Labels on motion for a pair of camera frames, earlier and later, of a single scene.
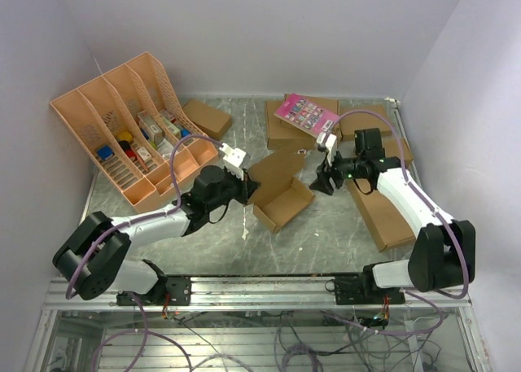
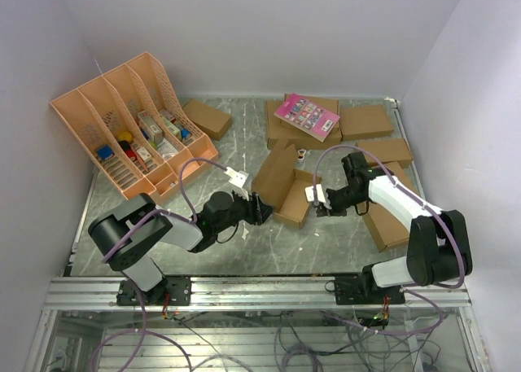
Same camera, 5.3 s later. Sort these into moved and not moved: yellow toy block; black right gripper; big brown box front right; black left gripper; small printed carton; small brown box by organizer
Moved: black right gripper; black left gripper
Not moved: small brown box by organizer; big brown box front right; small printed carton; yellow toy block
